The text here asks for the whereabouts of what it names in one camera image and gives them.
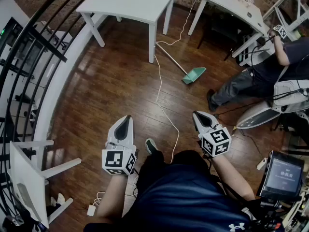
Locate white metal shelf frame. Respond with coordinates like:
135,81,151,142
263,0,309,41

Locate person's left forearm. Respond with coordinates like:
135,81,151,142
96,174,128,218

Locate white lounge chair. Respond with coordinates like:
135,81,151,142
236,78,309,130

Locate black phone with lit screen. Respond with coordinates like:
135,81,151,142
259,150,305,199

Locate person's navy shirt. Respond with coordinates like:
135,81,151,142
83,164,256,232

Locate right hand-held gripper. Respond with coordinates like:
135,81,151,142
192,111,232,157

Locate person's left shoe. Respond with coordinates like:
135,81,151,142
145,138,159,156

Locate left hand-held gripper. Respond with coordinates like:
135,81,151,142
101,115,138,176

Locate white floor cable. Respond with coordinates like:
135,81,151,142
154,0,201,164

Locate green long-handled dustpan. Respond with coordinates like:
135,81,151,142
156,42,207,85

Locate black chair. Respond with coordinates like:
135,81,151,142
197,11,242,61

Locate person's black trousers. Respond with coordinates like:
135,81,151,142
136,150,209,198

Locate white square table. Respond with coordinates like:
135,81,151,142
75,0,179,64

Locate person's right forearm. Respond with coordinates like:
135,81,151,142
210,153,255,202

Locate white desk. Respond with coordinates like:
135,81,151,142
187,0,271,58

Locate black metal railing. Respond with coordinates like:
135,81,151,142
0,0,104,232

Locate black chest rig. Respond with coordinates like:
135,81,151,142
241,189,309,232

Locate black floor cable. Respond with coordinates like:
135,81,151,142
214,105,264,160

